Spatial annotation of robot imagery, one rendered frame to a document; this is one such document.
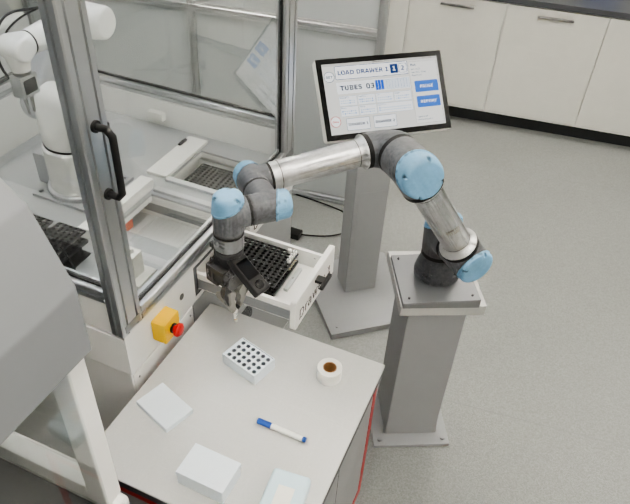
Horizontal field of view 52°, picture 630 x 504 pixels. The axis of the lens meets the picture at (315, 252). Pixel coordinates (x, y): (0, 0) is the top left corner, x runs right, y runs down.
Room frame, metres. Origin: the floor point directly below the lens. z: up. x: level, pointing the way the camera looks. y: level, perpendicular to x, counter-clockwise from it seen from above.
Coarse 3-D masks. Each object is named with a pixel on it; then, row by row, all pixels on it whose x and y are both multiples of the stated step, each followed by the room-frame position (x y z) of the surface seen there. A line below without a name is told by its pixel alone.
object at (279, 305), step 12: (264, 240) 1.61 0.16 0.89; (276, 240) 1.60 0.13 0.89; (276, 252) 1.59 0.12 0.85; (300, 252) 1.56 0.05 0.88; (312, 252) 1.55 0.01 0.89; (204, 264) 1.50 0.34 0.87; (300, 264) 1.56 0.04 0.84; (312, 264) 1.55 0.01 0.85; (204, 276) 1.41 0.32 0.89; (300, 276) 1.50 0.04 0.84; (204, 288) 1.41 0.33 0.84; (216, 288) 1.40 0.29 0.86; (252, 300) 1.35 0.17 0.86; (264, 300) 1.34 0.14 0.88; (276, 300) 1.33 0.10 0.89; (288, 300) 1.39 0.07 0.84; (276, 312) 1.32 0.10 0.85; (288, 312) 1.31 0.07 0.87
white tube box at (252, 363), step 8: (240, 344) 1.24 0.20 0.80; (248, 344) 1.24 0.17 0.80; (224, 352) 1.20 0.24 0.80; (232, 352) 1.21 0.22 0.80; (240, 352) 1.21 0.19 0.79; (248, 352) 1.22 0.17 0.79; (256, 352) 1.22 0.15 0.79; (264, 352) 1.21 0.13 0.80; (224, 360) 1.19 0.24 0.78; (232, 360) 1.18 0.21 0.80; (240, 360) 1.18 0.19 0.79; (248, 360) 1.19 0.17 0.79; (256, 360) 1.19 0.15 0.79; (264, 360) 1.19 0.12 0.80; (272, 360) 1.19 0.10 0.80; (232, 368) 1.18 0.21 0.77; (240, 368) 1.16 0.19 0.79; (248, 368) 1.16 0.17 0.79; (256, 368) 1.16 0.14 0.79; (264, 368) 1.16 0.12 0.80; (272, 368) 1.18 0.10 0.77; (248, 376) 1.14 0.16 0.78; (256, 376) 1.13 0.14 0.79; (264, 376) 1.16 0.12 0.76
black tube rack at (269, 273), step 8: (248, 240) 1.59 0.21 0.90; (256, 240) 1.59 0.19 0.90; (248, 248) 1.55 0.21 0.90; (256, 248) 1.55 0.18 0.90; (264, 248) 1.55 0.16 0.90; (272, 248) 1.55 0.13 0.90; (280, 248) 1.56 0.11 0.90; (248, 256) 1.51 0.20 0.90; (256, 256) 1.51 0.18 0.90; (264, 256) 1.51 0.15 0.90; (272, 256) 1.52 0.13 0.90; (280, 256) 1.56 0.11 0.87; (288, 256) 1.52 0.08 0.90; (256, 264) 1.47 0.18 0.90; (264, 264) 1.47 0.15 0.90; (272, 264) 1.48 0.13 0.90; (280, 264) 1.48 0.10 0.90; (296, 264) 1.52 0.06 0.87; (264, 272) 1.44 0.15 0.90; (272, 272) 1.44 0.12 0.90; (288, 272) 1.48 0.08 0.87; (280, 280) 1.44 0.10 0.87
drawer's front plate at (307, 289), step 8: (328, 248) 1.53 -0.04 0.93; (328, 256) 1.50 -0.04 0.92; (320, 264) 1.46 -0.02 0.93; (328, 264) 1.51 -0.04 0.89; (312, 272) 1.42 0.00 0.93; (320, 272) 1.45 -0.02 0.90; (328, 272) 1.51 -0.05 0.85; (312, 280) 1.39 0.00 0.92; (304, 288) 1.35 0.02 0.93; (312, 288) 1.39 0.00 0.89; (296, 296) 1.31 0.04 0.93; (304, 296) 1.34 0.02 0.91; (312, 296) 1.40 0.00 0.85; (296, 304) 1.29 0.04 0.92; (304, 304) 1.34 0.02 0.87; (296, 312) 1.29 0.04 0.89; (304, 312) 1.34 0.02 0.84; (296, 320) 1.29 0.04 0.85; (296, 328) 1.29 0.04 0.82
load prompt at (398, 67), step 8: (360, 64) 2.35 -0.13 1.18; (368, 64) 2.36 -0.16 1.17; (376, 64) 2.37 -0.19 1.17; (384, 64) 2.38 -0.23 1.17; (392, 64) 2.39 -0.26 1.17; (400, 64) 2.40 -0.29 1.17; (336, 72) 2.31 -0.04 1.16; (344, 72) 2.32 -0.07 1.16; (352, 72) 2.33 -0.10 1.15; (360, 72) 2.33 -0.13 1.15; (368, 72) 2.34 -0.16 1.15; (376, 72) 2.35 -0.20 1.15; (384, 72) 2.36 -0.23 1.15; (392, 72) 2.37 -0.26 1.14; (400, 72) 2.38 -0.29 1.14
